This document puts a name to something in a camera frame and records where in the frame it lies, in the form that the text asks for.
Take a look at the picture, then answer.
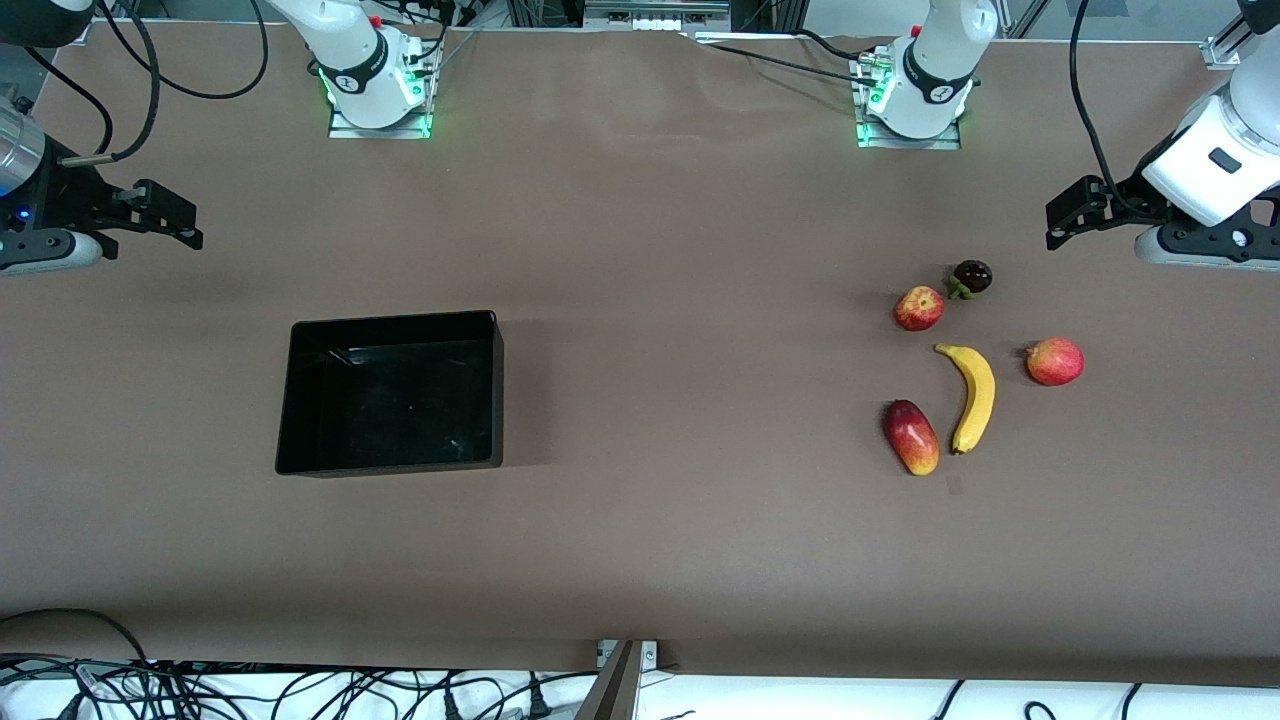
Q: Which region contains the thin black looping cable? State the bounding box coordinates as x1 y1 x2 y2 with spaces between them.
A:
97 0 271 101

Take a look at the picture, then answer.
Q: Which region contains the red yellow mango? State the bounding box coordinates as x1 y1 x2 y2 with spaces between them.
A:
882 399 941 477

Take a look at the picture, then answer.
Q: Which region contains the white power strip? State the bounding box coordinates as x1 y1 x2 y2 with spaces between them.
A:
585 0 731 33

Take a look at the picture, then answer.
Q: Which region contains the grey metal post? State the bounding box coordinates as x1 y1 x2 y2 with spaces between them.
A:
572 642 641 720

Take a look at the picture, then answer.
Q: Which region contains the aluminium frame corner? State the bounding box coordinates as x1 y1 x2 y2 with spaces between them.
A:
1203 15 1251 71

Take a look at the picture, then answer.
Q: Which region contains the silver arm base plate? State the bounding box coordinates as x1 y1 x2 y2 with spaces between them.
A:
328 40 433 139
856 55 963 151

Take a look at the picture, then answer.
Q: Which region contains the red apple right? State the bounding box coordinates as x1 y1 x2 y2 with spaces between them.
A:
1024 337 1086 387

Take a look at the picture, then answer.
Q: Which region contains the small red apple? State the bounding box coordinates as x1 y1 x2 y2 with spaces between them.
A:
893 286 946 332

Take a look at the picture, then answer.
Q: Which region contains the yellow banana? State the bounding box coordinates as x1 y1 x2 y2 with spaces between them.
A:
934 342 997 456

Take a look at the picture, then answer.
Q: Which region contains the dark purple mangosteen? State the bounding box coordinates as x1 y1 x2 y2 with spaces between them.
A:
947 259 994 300

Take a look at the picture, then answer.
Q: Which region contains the black rectangular plastic box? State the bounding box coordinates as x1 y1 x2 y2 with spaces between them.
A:
275 310 504 478

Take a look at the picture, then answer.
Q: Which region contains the brown table cover sheet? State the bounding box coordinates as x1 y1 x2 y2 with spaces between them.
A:
0 20 1280 687

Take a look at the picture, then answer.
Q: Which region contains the black cable with metal plug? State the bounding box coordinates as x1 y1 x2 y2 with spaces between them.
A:
58 0 163 167

